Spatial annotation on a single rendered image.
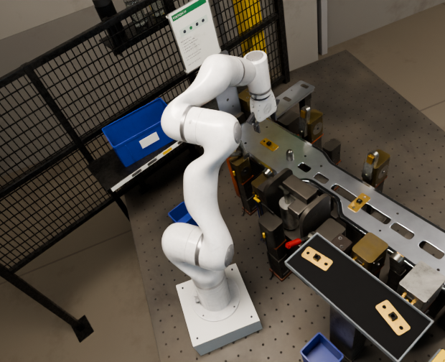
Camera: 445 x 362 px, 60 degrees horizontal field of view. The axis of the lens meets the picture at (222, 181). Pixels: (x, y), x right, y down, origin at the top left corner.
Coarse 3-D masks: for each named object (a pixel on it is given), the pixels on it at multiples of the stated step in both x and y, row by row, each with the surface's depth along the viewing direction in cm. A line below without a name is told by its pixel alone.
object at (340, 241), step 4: (336, 236) 119; (340, 236) 119; (344, 236) 119; (332, 240) 119; (336, 240) 118; (340, 240) 118; (344, 240) 118; (348, 240) 117; (336, 244) 117; (340, 244) 117; (344, 244) 117; (348, 244) 117; (340, 248) 116; (344, 248) 116; (348, 248) 117; (344, 252) 116; (348, 252) 119
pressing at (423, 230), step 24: (264, 120) 176; (288, 144) 163; (312, 144) 160; (264, 168) 157; (312, 168) 151; (336, 168) 149; (336, 192) 142; (360, 192) 139; (360, 216) 133; (408, 216) 129; (384, 240) 126; (408, 240) 124; (432, 240) 122; (408, 264) 119; (432, 264) 117
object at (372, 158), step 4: (368, 152) 138; (372, 152) 137; (376, 152) 137; (368, 156) 138; (372, 156) 137; (376, 156) 136; (368, 160) 139; (372, 160) 137; (376, 160) 138; (368, 164) 140; (372, 164) 139; (376, 164) 140; (364, 168) 143; (368, 168) 141; (372, 168) 140; (364, 172) 144; (368, 172) 142; (372, 172) 141; (364, 176) 144; (368, 176) 143; (372, 176) 143; (368, 180) 144
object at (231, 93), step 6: (222, 54) 158; (228, 90) 171; (234, 90) 173; (222, 96) 170; (228, 96) 172; (234, 96) 175; (222, 102) 172; (228, 102) 174; (234, 102) 177; (222, 108) 174; (228, 108) 176; (234, 108) 179; (234, 114) 181
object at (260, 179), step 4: (260, 176) 145; (264, 176) 145; (256, 180) 144; (260, 180) 144; (264, 180) 144; (252, 184) 144; (256, 184) 143; (260, 184) 143; (256, 188) 142; (256, 192) 145; (256, 196) 146; (256, 204) 152; (260, 208) 156; (260, 212) 154; (260, 240) 170
